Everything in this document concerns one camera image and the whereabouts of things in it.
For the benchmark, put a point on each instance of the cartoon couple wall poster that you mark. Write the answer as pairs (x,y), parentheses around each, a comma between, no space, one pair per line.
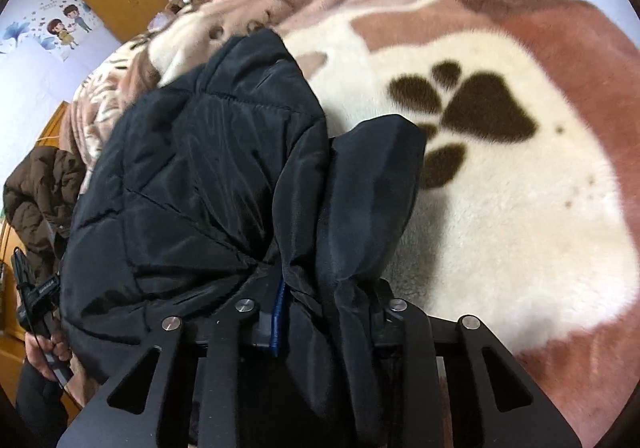
(60,28)

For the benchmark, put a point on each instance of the black puffer jacket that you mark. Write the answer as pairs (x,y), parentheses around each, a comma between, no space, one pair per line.
(200,178)

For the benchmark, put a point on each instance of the brown puffer jacket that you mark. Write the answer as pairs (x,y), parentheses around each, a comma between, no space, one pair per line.
(40,198)

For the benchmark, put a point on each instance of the person's left hand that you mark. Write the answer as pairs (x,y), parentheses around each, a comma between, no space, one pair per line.
(60,345)

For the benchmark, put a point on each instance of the wooden bed frame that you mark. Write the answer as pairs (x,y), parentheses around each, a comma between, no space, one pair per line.
(55,126)

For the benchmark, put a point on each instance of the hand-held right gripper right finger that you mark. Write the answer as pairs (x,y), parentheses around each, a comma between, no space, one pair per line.
(402,328)

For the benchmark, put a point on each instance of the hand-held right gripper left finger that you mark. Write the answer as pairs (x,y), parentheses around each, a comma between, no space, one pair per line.
(277,323)

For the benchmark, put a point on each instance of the person's left forearm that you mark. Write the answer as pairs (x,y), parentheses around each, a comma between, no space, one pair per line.
(37,408)

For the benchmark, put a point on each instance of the paw print blanket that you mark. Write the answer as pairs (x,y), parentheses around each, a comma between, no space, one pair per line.
(500,203)

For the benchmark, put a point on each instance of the crumpled white bag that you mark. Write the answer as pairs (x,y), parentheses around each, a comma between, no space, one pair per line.
(161,20)

